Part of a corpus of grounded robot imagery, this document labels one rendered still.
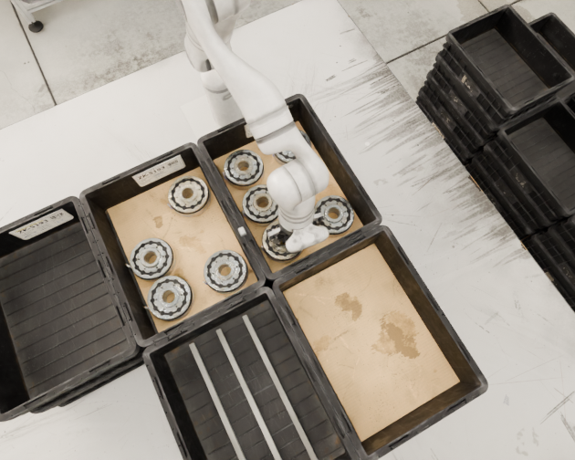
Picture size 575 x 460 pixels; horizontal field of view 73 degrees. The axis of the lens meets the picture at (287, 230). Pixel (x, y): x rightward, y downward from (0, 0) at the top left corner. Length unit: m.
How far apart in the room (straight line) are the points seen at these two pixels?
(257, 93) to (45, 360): 0.78
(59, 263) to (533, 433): 1.24
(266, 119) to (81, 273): 0.66
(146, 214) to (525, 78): 1.51
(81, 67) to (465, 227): 2.12
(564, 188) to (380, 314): 1.10
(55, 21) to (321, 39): 1.79
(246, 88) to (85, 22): 2.22
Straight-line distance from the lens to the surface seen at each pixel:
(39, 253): 1.16
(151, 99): 1.40
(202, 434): 0.98
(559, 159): 1.91
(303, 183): 0.64
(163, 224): 1.05
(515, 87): 1.85
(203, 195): 1.02
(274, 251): 0.95
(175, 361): 0.98
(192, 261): 1.00
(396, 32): 2.56
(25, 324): 1.13
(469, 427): 1.18
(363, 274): 0.98
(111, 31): 2.68
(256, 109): 0.62
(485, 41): 1.94
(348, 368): 0.96
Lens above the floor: 1.78
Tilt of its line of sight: 72 degrees down
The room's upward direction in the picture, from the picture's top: straight up
